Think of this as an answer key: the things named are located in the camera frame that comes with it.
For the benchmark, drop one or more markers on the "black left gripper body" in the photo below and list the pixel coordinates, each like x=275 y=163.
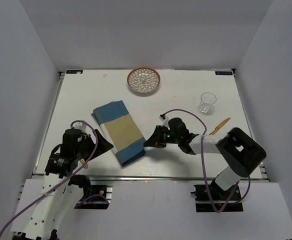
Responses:
x=87 y=145

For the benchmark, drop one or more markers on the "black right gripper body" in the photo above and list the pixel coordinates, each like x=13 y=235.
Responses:
x=167 y=137

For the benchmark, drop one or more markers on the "blue and beige placemat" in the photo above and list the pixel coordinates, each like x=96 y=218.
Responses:
x=119 y=128

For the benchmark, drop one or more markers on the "clear drinking glass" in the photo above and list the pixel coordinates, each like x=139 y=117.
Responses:
x=207 y=101

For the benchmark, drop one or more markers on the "floral ceramic plate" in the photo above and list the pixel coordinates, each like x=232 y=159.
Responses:
x=143 y=80

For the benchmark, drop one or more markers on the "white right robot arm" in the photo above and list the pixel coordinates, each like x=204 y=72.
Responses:
x=241 y=153

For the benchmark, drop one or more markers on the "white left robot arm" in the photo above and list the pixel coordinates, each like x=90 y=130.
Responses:
x=63 y=187

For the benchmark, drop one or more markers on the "right blue table label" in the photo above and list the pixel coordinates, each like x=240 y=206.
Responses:
x=224 y=73

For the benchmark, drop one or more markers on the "blue table label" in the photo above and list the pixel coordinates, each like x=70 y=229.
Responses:
x=224 y=73
x=73 y=71

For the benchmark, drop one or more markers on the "left blue table label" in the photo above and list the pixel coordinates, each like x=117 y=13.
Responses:
x=73 y=71

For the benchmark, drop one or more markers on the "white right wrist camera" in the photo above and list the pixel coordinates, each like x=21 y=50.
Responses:
x=164 y=120

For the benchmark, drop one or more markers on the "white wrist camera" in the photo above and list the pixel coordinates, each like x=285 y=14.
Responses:
x=80 y=126
x=164 y=120

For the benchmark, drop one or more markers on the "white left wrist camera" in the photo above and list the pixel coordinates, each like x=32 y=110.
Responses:
x=80 y=126

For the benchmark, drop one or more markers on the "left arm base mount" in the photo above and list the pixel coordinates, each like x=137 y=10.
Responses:
x=99 y=198

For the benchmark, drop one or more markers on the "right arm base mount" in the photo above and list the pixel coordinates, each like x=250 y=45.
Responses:
x=203 y=204

